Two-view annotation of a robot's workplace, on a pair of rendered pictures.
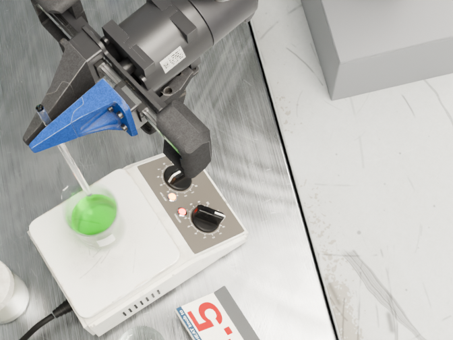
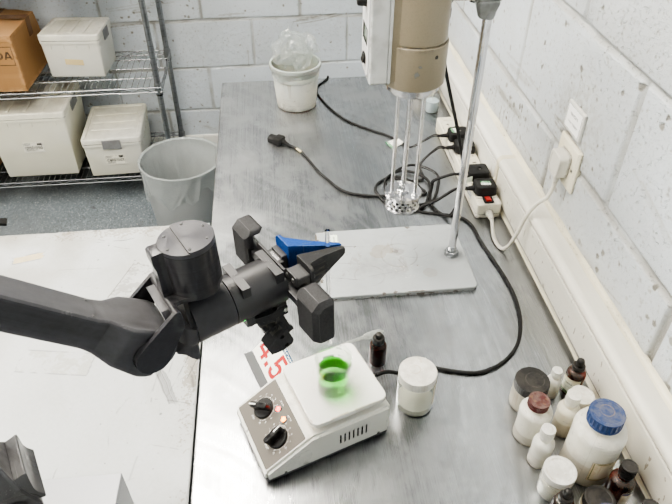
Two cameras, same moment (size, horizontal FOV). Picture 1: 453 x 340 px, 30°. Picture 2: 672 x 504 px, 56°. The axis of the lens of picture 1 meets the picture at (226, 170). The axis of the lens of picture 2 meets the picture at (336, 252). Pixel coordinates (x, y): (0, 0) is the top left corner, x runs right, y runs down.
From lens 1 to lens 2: 0.84 m
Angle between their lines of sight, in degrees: 69
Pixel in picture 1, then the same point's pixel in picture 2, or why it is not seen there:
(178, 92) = not seen: hidden behind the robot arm
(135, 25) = (261, 271)
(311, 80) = not seen: outside the picture
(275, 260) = (224, 404)
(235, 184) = (237, 456)
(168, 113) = (252, 227)
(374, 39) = (84, 487)
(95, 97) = (294, 242)
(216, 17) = not seen: hidden behind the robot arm
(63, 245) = (361, 381)
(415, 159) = (95, 457)
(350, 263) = (174, 396)
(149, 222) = (300, 388)
